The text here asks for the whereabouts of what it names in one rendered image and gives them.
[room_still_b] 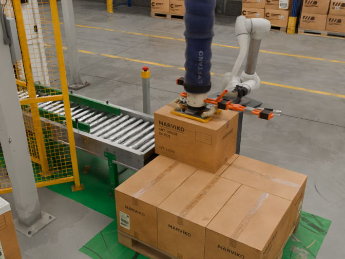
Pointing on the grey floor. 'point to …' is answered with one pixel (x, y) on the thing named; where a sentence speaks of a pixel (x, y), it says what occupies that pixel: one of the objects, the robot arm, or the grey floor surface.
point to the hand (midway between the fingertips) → (232, 99)
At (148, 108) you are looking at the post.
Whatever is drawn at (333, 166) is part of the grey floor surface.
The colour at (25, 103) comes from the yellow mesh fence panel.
